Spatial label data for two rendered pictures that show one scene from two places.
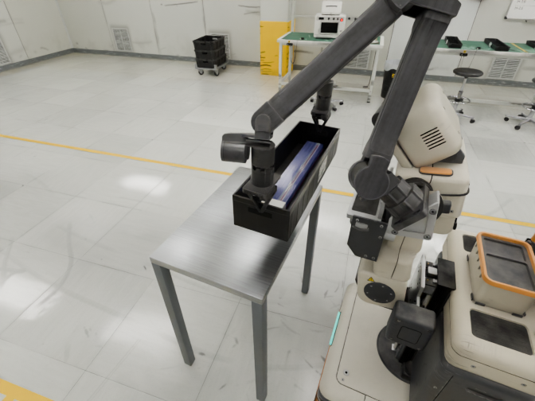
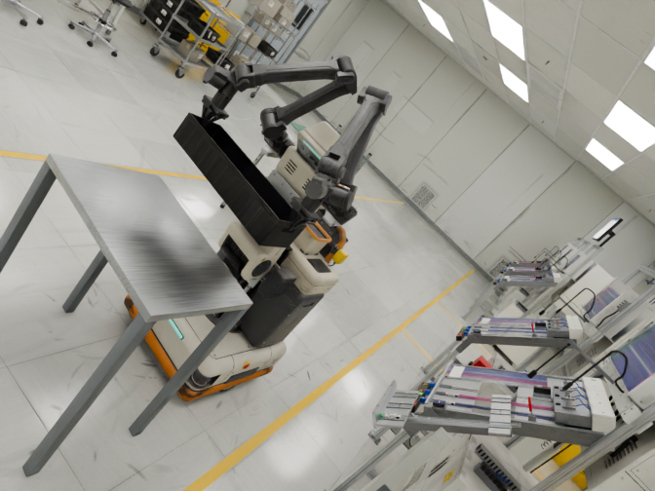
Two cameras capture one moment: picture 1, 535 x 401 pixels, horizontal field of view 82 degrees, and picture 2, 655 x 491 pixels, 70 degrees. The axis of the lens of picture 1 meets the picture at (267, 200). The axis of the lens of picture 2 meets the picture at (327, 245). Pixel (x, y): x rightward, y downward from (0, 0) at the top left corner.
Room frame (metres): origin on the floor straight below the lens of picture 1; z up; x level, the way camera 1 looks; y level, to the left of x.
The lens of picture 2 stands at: (0.56, 1.50, 1.65)
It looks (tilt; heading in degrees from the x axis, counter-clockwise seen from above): 19 degrees down; 269
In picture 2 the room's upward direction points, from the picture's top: 42 degrees clockwise
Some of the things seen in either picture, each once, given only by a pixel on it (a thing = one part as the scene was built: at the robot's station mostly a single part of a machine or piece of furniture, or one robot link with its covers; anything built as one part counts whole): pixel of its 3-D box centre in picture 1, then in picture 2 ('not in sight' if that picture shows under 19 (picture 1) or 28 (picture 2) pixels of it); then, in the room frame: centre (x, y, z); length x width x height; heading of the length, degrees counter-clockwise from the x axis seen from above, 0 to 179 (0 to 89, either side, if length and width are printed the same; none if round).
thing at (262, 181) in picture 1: (262, 175); (310, 203); (0.66, 0.01, 1.22); 0.10 x 0.07 x 0.07; 156
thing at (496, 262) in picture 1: (500, 271); (305, 231); (0.64, -0.73, 0.87); 0.23 x 0.15 x 0.11; 156
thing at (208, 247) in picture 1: (251, 277); (99, 309); (1.00, 0.08, 0.40); 0.70 x 0.45 x 0.80; 156
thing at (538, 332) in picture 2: not in sight; (511, 375); (-1.26, -1.99, 0.66); 1.01 x 0.73 x 1.31; 163
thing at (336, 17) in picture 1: (329, 20); not in sight; (5.20, -0.92, 1.03); 0.44 x 0.37 x 0.46; 79
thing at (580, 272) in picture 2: not in sight; (548, 300); (-2.38, -5.07, 0.95); 1.36 x 0.82 x 1.90; 163
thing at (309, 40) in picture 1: (328, 65); not in sight; (5.17, -0.96, 0.40); 1.50 x 0.75 x 0.81; 73
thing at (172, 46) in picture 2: not in sight; (199, 39); (3.55, -4.89, 0.50); 0.90 x 0.54 x 1.00; 87
